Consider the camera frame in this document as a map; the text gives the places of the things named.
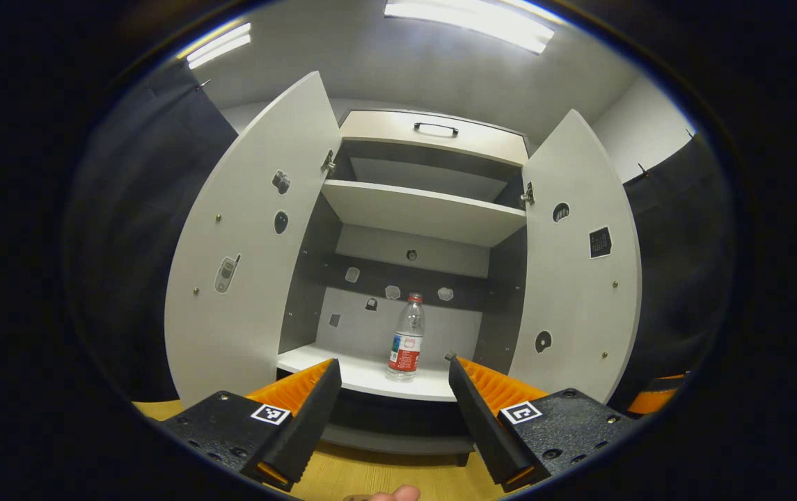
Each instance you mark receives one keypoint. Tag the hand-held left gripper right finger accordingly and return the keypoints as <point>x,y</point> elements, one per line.
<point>482,424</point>

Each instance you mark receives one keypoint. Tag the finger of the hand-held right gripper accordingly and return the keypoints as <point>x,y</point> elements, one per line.
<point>652,398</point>

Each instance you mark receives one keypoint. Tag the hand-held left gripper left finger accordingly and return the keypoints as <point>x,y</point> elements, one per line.
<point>308,424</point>

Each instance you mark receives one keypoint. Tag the clear plastic bottle red label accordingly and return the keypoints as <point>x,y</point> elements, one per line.
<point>406,348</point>

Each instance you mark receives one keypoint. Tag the white cabinet shelf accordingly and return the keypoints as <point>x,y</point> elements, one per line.
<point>426,212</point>
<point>363,376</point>

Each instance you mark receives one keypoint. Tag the black backdrop cloth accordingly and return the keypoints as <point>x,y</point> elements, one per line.
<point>140,243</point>

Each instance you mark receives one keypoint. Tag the narrow ceiling light strip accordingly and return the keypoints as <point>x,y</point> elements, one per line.
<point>217,47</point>

